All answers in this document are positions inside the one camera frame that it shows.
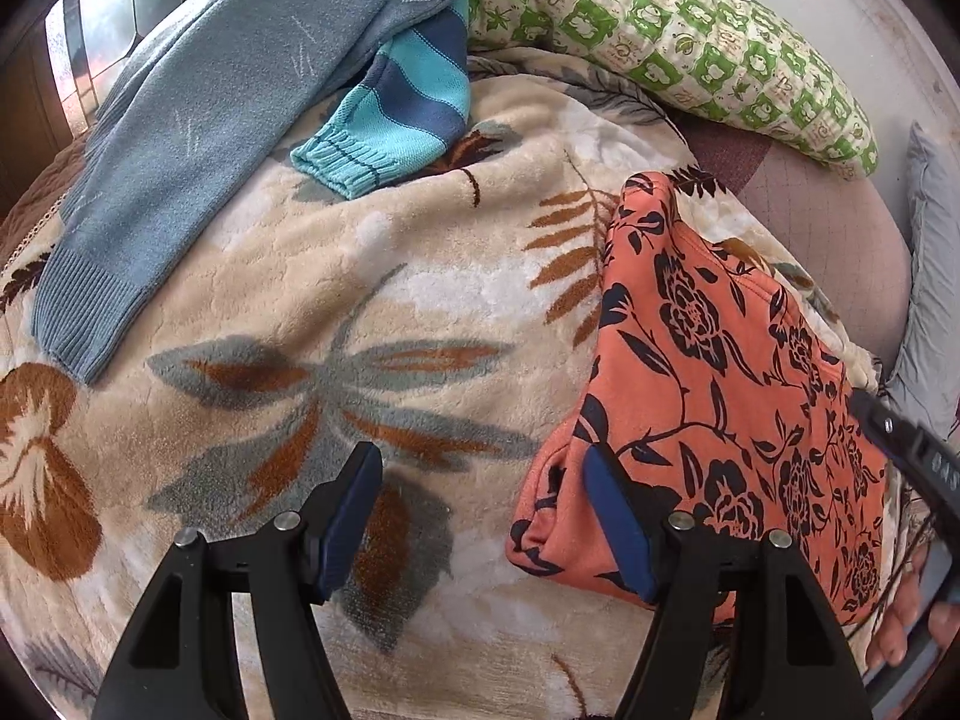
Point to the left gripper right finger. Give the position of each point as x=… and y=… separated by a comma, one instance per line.
x=789, y=656

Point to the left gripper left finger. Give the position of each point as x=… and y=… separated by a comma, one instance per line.
x=178, y=655

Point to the orange floral garment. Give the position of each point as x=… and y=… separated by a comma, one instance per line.
x=716, y=396

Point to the person's right hand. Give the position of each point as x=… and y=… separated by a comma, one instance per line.
x=890, y=642

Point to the grey-blue pillow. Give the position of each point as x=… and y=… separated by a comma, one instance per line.
x=923, y=384

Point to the pink quilted mattress cover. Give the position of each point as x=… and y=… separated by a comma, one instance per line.
x=840, y=231

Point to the beige leaf-pattern blanket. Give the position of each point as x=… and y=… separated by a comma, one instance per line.
x=448, y=320

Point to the green checkered pillow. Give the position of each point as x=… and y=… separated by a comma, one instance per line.
x=734, y=62

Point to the blue knit sweater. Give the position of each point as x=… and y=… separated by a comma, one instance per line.
x=204, y=99

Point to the stained glass wooden door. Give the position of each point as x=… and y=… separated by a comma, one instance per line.
x=59, y=60

